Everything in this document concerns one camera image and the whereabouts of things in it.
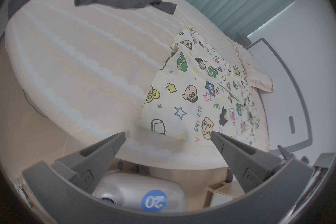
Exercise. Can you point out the pink striped pillow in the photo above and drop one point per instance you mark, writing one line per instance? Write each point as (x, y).
(257, 73)

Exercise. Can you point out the bed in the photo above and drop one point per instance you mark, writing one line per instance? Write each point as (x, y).
(78, 47)

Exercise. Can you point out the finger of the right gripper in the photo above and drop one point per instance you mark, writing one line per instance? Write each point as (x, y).
(286, 156)

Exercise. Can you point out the white printed pyjama top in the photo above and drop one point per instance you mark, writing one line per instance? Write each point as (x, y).
(196, 102)

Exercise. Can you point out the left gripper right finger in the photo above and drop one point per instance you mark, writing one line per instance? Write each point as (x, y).
(249, 165)

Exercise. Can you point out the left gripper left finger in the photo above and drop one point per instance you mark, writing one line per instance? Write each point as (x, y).
(86, 165)

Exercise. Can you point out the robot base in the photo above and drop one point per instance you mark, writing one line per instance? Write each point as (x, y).
(126, 188)

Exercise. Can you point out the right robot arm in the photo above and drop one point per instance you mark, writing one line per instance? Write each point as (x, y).
(324, 162)

